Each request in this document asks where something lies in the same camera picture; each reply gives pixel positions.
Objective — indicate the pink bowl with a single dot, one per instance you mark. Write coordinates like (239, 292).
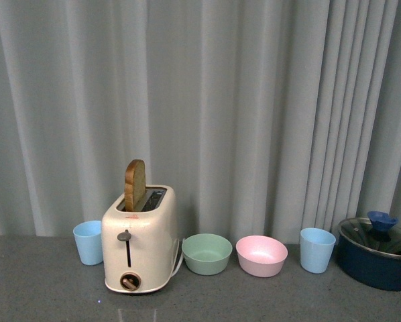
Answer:
(261, 256)

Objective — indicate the green bowl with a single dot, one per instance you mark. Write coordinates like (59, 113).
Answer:
(206, 254)

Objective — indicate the light blue cup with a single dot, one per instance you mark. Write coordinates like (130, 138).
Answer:
(88, 241)
(316, 248)

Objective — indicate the light blue cup right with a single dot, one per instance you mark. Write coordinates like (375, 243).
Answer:
(316, 248)

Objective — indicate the grey white curtain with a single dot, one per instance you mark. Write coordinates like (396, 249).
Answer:
(265, 117)

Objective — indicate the brown bread slice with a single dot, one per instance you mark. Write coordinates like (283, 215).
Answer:
(135, 184)

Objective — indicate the cream white toaster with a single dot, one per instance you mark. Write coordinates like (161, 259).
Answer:
(140, 249)

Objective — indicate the light blue cup left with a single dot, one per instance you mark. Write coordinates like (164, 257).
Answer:
(88, 241)

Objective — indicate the glass lid blue knob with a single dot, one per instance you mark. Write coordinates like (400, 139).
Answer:
(377, 233)

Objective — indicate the dark blue saucepan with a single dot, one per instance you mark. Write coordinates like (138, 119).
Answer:
(373, 270)

